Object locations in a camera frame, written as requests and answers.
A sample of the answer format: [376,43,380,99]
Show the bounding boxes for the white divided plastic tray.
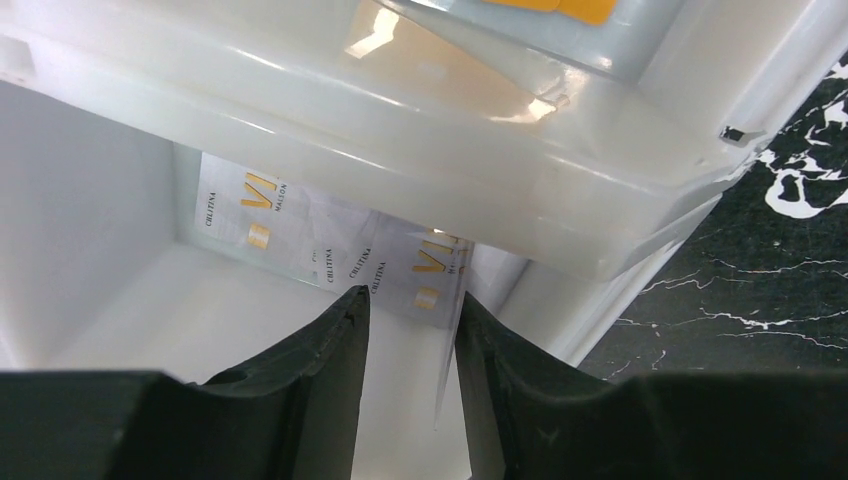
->
[1,1,847,479]

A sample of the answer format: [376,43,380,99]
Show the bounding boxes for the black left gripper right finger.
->
[455,296,847,479]

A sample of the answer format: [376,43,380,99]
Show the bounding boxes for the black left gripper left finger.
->
[1,286,370,479]

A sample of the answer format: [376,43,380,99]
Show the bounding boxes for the orange card in tray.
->
[485,0,618,26]

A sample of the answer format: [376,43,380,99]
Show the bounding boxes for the white cards in tray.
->
[194,153,473,328]

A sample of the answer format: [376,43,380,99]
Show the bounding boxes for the clear white card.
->
[433,241,474,431]

